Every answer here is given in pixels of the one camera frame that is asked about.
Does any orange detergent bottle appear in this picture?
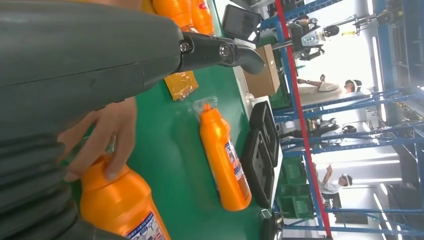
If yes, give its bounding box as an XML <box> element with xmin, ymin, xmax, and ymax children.
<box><xmin>193</xmin><ymin>96</ymin><xmax>253</xmax><ymax>212</ymax></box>
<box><xmin>79</xmin><ymin>142</ymin><xmax>171</xmax><ymax>240</ymax></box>
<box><xmin>152</xmin><ymin>0</ymin><xmax>194</xmax><ymax>30</ymax></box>
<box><xmin>190</xmin><ymin>0</ymin><xmax>216</xmax><ymax>36</ymax></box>

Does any brown cardboard box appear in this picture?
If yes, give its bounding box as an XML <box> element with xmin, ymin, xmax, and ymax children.
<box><xmin>242</xmin><ymin>43</ymin><xmax>281</xmax><ymax>99</ymax></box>

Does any humanoid robot on stand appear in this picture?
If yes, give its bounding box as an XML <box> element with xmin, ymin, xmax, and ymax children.
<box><xmin>287</xmin><ymin>14</ymin><xmax>341</xmax><ymax>62</ymax></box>

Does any person with white headset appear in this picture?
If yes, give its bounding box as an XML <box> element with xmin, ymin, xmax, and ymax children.
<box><xmin>281</xmin><ymin>117</ymin><xmax>359</xmax><ymax>147</ymax></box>
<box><xmin>317</xmin><ymin>164</ymin><xmax>354</xmax><ymax>200</ymax></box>
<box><xmin>297</xmin><ymin>74</ymin><xmax>365</xmax><ymax>107</ymax></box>

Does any black tablet on stand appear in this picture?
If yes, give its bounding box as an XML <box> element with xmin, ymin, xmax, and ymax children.
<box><xmin>221</xmin><ymin>3</ymin><xmax>263</xmax><ymax>44</ymax></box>

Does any black foam-lined open case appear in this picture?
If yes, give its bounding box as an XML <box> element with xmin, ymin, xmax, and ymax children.
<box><xmin>239</xmin><ymin>100</ymin><xmax>282</xmax><ymax>210</ymax></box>

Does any blue metal shelving rack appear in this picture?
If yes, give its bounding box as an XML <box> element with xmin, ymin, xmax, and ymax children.
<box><xmin>261</xmin><ymin>0</ymin><xmax>424</xmax><ymax>240</ymax></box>

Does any yellow plastic sheet mat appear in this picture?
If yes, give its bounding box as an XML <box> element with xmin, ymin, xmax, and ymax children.
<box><xmin>163</xmin><ymin>70</ymin><xmax>200</xmax><ymax>102</ymax></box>

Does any red metal post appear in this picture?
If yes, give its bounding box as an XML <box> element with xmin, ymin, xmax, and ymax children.
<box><xmin>274</xmin><ymin>0</ymin><xmax>333</xmax><ymax>239</ymax></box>

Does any black remote controller with screen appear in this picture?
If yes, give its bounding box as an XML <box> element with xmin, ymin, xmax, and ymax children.
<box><xmin>261</xmin><ymin>210</ymin><xmax>285</xmax><ymax>240</ymax></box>

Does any green plastic crate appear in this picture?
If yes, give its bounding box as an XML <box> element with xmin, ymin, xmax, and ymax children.
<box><xmin>281</xmin><ymin>156</ymin><xmax>308</xmax><ymax>186</ymax></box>
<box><xmin>275</xmin><ymin>184</ymin><xmax>315</xmax><ymax>220</ymax></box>
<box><xmin>268</xmin><ymin>74</ymin><xmax>292</xmax><ymax>110</ymax></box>

